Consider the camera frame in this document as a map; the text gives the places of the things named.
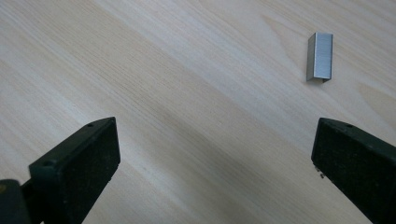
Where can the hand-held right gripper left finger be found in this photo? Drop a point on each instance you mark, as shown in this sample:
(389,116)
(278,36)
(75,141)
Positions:
(74,168)

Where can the silver staple strip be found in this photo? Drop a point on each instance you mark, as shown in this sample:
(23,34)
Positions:
(322,56)

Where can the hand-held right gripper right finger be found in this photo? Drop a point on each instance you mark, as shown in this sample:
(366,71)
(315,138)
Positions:
(358,161)

